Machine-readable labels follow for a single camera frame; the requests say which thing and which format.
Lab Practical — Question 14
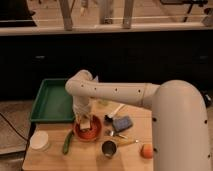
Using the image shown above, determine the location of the metal spoon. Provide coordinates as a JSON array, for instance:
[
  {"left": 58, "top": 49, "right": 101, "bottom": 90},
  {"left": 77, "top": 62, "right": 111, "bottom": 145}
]
[{"left": 105, "top": 130, "right": 127, "bottom": 139}]

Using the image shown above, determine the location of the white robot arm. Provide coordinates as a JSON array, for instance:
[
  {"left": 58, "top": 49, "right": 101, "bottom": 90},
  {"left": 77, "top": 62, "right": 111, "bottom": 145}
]
[{"left": 65, "top": 70, "right": 212, "bottom": 171}]

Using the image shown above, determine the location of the green plastic tray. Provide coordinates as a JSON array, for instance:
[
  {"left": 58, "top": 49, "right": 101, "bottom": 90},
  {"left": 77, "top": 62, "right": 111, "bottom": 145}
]
[{"left": 30, "top": 78, "right": 75, "bottom": 123}]

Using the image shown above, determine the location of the black white brush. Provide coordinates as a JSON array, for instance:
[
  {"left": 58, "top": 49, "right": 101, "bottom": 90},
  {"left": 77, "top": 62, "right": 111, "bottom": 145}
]
[{"left": 104, "top": 104, "right": 124, "bottom": 122}]

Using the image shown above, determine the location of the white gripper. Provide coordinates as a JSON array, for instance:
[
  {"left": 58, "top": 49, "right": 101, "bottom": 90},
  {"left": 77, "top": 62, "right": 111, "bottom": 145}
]
[{"left": 73, "top": 96, "right": 91, "bottom": 116}]

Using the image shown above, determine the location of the orange fruit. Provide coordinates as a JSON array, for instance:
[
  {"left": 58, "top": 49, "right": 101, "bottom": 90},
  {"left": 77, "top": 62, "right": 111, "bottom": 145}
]
[{"left": 140, "top": 144, "right": 153, "bottom": 159}]

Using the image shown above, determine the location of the metal measuring cup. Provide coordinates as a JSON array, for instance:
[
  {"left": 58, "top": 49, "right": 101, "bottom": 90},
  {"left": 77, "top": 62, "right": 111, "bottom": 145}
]
[{"left": 101, "top": 140, "right": 138, "bottom": 158}]

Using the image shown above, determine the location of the white eraser block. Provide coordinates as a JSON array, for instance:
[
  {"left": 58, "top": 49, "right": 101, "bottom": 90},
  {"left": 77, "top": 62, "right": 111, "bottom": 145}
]
[{"left": 80, "top": 118, "right": 91, "bottom": 130}]

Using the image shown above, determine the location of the blue sponge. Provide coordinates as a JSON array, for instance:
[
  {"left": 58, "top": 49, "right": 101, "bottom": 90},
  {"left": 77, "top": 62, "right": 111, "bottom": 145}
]
[{"left": 112, "top": 116, "right": 133, "bottom": 132}]

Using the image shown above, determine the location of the green chili pepper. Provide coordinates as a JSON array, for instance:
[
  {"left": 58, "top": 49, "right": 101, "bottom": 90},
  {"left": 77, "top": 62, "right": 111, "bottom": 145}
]
[{"left": 62, "top": 130, "right": 74, "bottom": 155}]

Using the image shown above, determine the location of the red bowl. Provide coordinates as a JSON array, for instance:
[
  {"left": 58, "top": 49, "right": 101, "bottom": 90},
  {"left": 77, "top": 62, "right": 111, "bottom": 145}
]
[{"left": 73, "top": 116, "right": 102, "bottom": 142}]

